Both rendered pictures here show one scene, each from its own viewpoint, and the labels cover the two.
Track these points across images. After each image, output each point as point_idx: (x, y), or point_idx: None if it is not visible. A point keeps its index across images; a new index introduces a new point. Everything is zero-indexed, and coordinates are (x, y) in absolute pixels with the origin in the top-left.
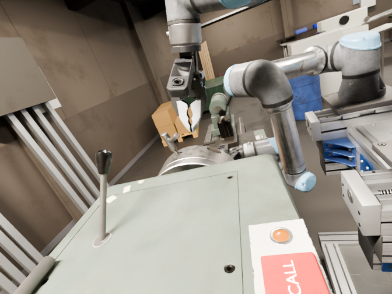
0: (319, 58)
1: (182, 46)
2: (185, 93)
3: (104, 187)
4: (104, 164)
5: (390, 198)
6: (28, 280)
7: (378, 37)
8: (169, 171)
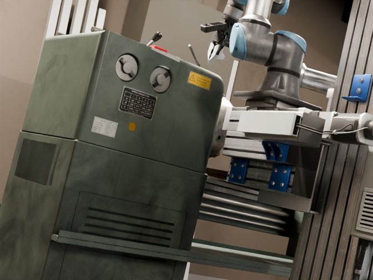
0: None
1: (224, 15)
2: (205, 29)
3: (149, 44)
4: (155, 36)
5: (239, 107)
6: None
7: None
8: None
